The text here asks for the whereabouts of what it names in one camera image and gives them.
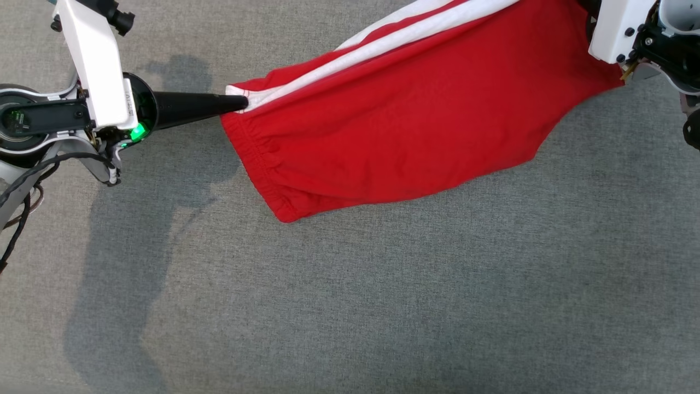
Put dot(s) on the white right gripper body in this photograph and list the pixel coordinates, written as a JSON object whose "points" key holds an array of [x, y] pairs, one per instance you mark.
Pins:
{"points": [[618, 27]]}

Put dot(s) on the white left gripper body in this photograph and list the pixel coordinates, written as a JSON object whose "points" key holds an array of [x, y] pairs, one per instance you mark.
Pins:
{"points": [[101, 82]]}

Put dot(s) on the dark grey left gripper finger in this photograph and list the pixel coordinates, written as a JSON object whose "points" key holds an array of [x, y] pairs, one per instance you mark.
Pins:
{"points": [[191, 106]]}

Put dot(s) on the red shorts with white stripe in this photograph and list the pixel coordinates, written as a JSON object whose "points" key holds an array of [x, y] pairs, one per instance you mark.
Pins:
{"points": [[410, 120]]}

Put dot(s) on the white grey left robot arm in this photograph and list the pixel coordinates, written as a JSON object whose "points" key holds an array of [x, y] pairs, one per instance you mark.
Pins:
{"points": [[49, 117]]}

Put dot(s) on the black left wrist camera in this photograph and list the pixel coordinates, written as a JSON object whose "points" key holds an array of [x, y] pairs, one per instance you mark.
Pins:
{"points": [[117, 16]]}

